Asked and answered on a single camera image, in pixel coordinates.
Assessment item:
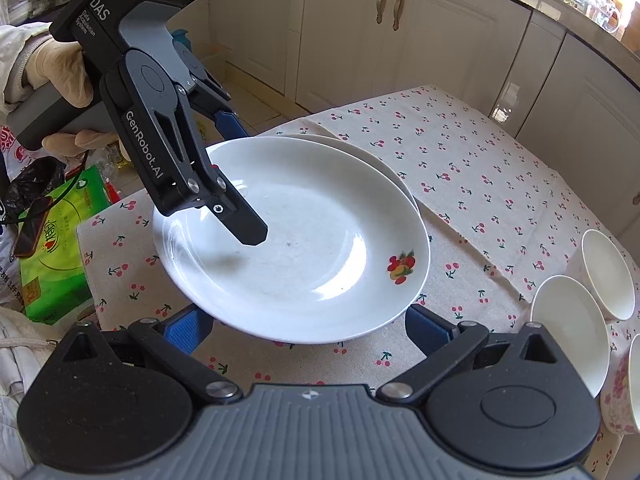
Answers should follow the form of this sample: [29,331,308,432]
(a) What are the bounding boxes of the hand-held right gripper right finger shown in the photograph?
[376,304,563,405]

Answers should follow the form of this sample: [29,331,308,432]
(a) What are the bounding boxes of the white plate fruit print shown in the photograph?
[277,133,419,211]
[152,136,431,345]

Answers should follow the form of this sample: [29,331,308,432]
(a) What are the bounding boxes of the white bowl pink flowers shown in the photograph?
[600,332,640,433]
[530,276,610,398]
[581,229,636,322]

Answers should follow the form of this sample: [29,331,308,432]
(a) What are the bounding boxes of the person's white jacket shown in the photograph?
[0,305,58,466]

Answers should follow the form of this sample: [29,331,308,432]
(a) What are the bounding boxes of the person's left forearm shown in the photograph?
[0,25,51,107]

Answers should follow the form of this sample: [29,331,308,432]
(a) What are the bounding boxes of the brown smartphone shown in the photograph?
[14,197,54,259]

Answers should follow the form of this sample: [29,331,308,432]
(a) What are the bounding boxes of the person's left hand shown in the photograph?
[24,39,132,162]

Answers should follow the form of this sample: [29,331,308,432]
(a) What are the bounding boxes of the green paper package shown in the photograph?
[20,165,113,323]

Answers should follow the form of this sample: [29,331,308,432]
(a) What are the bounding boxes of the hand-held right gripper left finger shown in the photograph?
[60,305,243,405]

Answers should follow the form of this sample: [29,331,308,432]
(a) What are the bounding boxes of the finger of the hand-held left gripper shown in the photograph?
[171,43,250,140]
[119,91,269,247]

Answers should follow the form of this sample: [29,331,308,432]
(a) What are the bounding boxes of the cherry print tablecloth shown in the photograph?
[75,85,640,480]

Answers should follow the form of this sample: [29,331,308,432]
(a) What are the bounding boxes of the black plastic bag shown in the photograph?
[5,157,67,211]

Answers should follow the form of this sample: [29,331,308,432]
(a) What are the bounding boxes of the glass teapot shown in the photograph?
[585,0,624,37]

